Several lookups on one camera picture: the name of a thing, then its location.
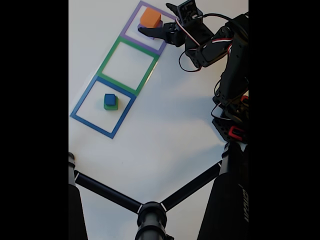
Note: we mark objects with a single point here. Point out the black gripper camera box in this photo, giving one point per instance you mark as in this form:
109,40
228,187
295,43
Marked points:
188,11

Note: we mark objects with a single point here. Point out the small blue cube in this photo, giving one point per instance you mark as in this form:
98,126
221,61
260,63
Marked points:
110,99

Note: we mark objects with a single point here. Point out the black camera tripod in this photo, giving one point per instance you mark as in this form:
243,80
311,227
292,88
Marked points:
225,200

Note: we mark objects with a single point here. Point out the purple square block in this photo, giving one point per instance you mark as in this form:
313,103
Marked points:
161,23

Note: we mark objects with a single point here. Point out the purple square frame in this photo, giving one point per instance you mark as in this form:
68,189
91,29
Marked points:
130,20

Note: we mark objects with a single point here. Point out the green square frame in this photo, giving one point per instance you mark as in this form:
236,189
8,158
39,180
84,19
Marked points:
106,62

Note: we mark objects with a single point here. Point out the orange square block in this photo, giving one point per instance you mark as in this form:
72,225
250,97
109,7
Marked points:
150,16

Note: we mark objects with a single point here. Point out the green square block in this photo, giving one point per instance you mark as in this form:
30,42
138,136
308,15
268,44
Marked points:
111,107

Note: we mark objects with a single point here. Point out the blue square frame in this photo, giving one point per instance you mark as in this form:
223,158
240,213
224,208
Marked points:
100,127

